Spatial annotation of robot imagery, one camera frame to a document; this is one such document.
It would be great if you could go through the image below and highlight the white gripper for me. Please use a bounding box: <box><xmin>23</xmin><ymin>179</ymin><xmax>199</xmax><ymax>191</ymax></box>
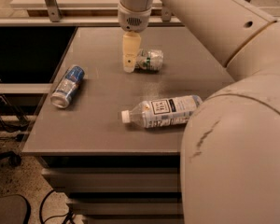
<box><xmin>118</xmin><ymin>2</ymin><xmax>152</xmax><ymax>73</ymax></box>

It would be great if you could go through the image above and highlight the metal railing frame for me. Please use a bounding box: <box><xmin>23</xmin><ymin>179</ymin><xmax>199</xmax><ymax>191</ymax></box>
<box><xmin>0</xmin><ymin>0</ymin><xmax>280</xmax><ymax>30</ymax></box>

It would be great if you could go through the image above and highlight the black floor cable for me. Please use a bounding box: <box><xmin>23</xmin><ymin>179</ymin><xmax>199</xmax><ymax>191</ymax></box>
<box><xmin>38</xmin><ymin>189</ymin><xmax>76</xmax><ymax>224</ymax></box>

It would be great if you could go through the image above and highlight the silver green 7up can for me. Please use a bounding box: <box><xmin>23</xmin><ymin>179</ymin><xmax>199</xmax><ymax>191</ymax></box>
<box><xmin>135</xmin><ymin>49</ymin><xmax>163</xmax><ymax>72</ymax></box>

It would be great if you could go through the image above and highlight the clear plastic water bottle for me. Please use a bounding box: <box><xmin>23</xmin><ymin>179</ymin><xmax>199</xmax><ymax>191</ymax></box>
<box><xmin>121</xmin><ymin>95</ymin><xmax>203</xmax><ymax>129</ymax></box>

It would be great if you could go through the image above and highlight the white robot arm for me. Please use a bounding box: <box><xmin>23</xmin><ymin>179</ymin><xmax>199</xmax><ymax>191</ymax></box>
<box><xmin>119</xmin><ymin>0</ymin><xmax>280</xmax><ymax>224</ymax></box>

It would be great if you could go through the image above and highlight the grey drawer cabinet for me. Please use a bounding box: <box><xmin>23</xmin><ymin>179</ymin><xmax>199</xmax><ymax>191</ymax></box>
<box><xmin>22</xmin><ymin>27</ymin><xmax>232</xmax><ymax>224</ymax></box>

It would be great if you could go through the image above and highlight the dark grey chair seat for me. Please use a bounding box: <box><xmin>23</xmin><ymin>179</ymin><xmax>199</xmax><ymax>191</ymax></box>
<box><xmin>0</xmin><ymin>194</ymin><xmax>31</xmax><ymax>224</ymax></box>

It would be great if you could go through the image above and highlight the blue Red Bull can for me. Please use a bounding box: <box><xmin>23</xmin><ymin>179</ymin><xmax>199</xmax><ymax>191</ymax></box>
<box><xmin>50</xmin><ymin>65</ymin><xmax>85</xmax><ymax>108</ymax></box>

